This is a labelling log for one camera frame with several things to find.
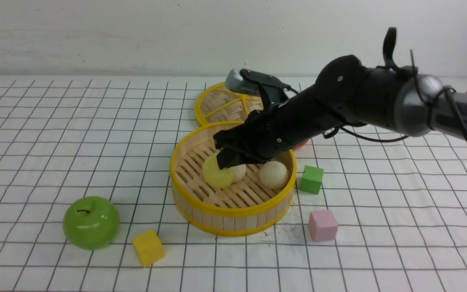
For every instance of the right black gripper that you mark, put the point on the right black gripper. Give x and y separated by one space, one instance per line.
266 134

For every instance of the beige bun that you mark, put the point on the beige bun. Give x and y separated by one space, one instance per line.
239 172
273 175

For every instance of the yellow bun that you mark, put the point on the yellow bun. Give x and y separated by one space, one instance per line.
214 176

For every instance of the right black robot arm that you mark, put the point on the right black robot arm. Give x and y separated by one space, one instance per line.
345 93

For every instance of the bamboo steamer tray yellow rim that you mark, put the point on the bamboo steamer tray yellow rim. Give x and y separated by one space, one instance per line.
244 208

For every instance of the woven bamboo steamer lid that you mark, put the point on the woven bamboo steamer lid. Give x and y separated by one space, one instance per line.
217 104

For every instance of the red tomato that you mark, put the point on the red tomato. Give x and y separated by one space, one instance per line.
300 145

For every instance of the green cube block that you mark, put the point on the green cube block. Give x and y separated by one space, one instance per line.
311 181

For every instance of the yellow cube block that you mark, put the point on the yellow cube block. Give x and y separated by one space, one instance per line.
149 249

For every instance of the pink cube block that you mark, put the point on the pink cube block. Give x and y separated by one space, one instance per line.
322 225

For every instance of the green apple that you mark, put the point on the green apple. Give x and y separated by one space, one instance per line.
91 223

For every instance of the white grid tablecloth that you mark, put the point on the white grid tablecloth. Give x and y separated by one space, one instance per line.
401 208

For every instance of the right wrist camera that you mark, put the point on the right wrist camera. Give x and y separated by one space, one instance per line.
268 87

